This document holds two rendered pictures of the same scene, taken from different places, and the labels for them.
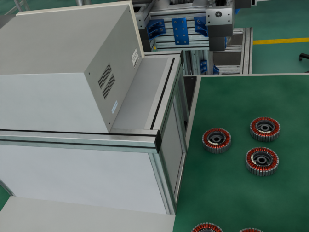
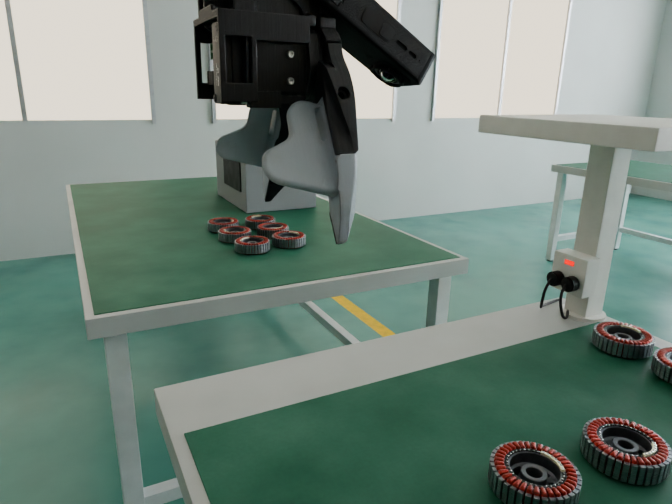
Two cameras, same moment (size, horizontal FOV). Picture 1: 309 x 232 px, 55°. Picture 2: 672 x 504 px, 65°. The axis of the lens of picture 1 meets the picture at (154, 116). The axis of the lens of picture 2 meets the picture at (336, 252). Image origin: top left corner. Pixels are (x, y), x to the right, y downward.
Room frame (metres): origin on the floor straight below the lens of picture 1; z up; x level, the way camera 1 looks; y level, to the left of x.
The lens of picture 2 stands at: (1.38, -0.25, 1.25)
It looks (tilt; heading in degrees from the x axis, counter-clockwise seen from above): 17 degrees down; 220
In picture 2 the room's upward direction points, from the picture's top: 1 degrees clockwise
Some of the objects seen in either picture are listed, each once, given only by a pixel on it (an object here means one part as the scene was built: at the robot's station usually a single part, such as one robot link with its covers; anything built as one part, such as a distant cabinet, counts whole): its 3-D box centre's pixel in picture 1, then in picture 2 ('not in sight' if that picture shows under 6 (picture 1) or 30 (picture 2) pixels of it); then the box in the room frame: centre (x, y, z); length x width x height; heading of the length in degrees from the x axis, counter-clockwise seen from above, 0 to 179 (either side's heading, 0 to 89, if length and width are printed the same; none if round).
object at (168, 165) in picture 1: (171, 152); not in sight; (0.65, -0.03, 0.91); 0.28 x 0.03 x 0.32; 157
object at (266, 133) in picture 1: (264, 129); (533, 477); (0.77, -0.41, 0.77); 0.11 x 0.11 x 0.04
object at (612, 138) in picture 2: not in sight; (598, 237); (0.27, -0.49, 0.98); 0.37 x 0.35 x 0.46; 67
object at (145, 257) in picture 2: not in sight; (221, 295); (0.05, -2.00, 0.38); 1.85 x 1.10 x 0.75; 67
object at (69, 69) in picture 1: (58, 64); not in sight; (0.86, 0.26, 1.22); 0.44 x 0.39 x 0.20; 67
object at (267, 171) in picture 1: (261, 161); (624, 449); (0.63, -0.33, 0.77); 0.11 x 0.11 x 0.04
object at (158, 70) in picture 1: (76, 94); not in sight; (0.85, 0.24, 1.09); 0.68 x 0.44 x 0.05; 67
